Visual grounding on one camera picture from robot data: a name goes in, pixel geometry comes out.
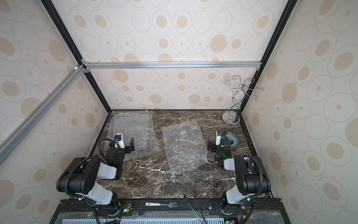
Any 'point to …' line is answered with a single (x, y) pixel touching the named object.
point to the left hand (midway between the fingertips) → (128, 136)
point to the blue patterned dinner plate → (232, 136)
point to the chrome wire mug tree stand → (232, 116)
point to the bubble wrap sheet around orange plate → (138, 124)
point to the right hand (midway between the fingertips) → (222, 140)
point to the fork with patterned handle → (171, 205)
